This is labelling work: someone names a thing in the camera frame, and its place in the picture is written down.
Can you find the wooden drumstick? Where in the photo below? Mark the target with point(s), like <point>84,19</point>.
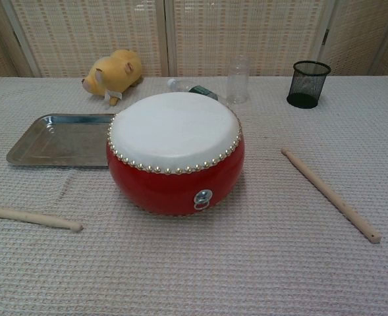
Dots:
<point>328,194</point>
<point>32,218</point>

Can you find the red drum with white skin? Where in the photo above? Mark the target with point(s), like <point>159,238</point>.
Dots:
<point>175,131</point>

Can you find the rectangular metal tray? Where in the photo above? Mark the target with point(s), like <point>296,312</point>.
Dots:
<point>58,141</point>

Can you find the clear bottle with green label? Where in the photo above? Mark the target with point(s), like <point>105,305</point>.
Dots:
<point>180,85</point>

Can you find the white woven tablecloth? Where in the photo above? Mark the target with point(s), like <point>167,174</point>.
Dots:
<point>193,270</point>

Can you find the yellow plush animal toy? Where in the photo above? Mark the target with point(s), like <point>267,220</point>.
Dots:
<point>114,70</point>

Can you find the black mesh pen holder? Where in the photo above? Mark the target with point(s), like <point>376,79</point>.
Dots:
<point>307,82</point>

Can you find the woven bamboo folding screen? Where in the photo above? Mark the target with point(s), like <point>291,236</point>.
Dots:
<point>98,36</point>

